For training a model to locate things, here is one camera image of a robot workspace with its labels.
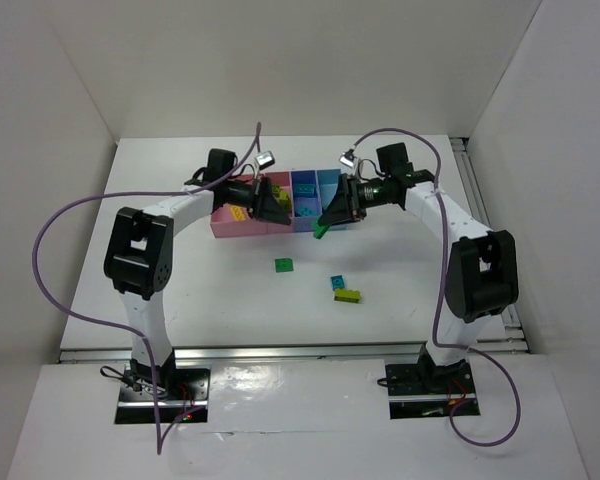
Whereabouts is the large pink container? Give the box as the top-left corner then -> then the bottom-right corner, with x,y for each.
210,175 -> 267,238

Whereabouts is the small pink container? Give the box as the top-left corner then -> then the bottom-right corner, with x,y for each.
266,171 -> 294,235

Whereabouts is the cyan lego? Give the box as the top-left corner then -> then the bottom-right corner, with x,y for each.
296,206 -> 315,217

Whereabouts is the aluminium rail front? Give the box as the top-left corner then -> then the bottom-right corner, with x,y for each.
58,342 -> 423,364

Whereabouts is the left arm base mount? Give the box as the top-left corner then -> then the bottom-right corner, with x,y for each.
100,366 -> 211,425

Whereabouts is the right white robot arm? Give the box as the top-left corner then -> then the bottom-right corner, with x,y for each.
317,143 -> 519,383

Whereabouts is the small cyan lego brick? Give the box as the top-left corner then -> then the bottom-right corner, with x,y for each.
330,275 -> 346,290

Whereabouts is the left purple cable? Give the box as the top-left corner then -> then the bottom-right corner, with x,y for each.
31,121 -> 263,455

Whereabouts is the light blue container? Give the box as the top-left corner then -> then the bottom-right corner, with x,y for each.
316,169 -> 341,213

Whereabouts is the long lime lego brick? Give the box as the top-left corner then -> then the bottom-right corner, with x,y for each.
334,288 -> 362,304

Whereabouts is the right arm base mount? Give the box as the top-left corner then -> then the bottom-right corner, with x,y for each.
376,362 -> 480,420

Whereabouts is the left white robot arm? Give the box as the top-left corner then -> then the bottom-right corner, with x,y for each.
104,149 -> 291,390

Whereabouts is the cyan long lego brick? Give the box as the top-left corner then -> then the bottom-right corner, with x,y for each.
293,183 -> 316,197

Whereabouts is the yellow lego plate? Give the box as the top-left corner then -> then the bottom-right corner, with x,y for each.
229,205 -> 247,221

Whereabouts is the aluminium rail right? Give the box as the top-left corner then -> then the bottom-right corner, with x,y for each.
449,137 -> 530,355

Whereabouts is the aluminium rail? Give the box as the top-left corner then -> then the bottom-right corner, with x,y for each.
58,342 -> 423,364
449,137 -> 530,355

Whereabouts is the dark blue container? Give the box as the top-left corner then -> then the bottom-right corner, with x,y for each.
291,170 -> 321,233

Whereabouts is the lime lego stack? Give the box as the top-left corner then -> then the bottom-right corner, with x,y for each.
272,184 -> 292,212

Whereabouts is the dark green curved lego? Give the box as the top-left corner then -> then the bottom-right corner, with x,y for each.
274,258 -> 294,273

